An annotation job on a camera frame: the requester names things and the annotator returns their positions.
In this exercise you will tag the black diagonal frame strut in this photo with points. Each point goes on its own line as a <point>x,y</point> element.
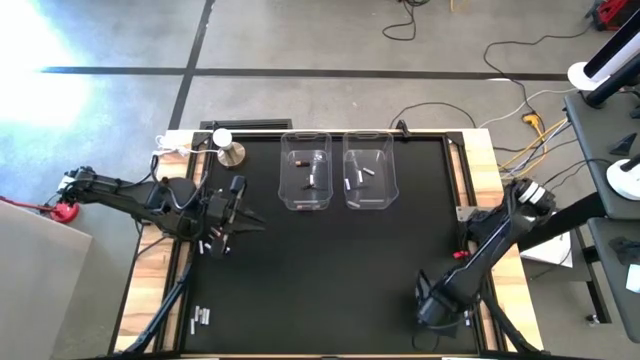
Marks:
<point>505,325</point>
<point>165,305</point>

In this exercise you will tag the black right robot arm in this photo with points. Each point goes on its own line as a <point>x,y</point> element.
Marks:
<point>495,240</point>

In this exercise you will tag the white round stand base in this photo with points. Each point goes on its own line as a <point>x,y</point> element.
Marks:
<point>582,77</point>
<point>622,182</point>

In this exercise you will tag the black pole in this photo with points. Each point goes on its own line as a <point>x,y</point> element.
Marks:
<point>612,85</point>

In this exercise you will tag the clear plastic bin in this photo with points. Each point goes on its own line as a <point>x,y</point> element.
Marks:
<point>380,150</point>
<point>320,150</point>

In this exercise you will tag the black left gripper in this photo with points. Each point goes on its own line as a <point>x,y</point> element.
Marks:
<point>222,215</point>

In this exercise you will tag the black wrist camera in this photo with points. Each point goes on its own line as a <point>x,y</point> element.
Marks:
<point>238,185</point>
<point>431,306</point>

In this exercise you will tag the pale blue paper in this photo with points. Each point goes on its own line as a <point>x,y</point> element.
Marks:
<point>634,278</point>

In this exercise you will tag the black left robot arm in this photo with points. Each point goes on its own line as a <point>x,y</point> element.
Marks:
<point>130,195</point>

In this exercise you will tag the black table leg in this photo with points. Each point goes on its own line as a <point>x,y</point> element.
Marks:
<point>597,295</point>

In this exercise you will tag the black beam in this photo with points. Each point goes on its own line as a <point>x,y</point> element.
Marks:
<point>565,222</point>

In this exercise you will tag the white black column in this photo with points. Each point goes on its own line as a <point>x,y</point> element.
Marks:
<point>617,42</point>

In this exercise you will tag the white box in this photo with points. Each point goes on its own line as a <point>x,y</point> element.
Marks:
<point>547,250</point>

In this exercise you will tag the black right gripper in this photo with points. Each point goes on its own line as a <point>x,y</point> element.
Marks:
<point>462,302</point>

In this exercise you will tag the black aluminium table frame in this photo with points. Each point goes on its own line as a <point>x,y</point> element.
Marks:
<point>240,134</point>

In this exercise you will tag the black wedge object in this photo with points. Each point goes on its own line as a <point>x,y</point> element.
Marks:
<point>624,146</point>

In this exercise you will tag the red tag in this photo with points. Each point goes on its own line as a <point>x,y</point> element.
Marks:
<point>461,255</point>

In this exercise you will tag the grey cabinet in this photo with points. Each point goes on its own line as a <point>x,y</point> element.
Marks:
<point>40,290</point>

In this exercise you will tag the grey side table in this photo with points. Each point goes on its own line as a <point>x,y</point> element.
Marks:
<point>600,160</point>
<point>612,290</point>

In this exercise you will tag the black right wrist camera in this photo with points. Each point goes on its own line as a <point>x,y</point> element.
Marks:
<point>431,306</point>

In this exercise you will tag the black camera clamp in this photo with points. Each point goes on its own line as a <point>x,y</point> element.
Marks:
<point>402,128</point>

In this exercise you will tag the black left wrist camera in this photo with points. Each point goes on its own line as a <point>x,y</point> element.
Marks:
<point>238,185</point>

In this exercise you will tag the red tool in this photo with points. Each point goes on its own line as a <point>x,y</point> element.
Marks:
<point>612,12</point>

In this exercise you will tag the black table mat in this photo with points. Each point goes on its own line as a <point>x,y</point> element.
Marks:
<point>350,290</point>

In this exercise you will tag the red floor object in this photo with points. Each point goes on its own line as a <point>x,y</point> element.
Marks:
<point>65,212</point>

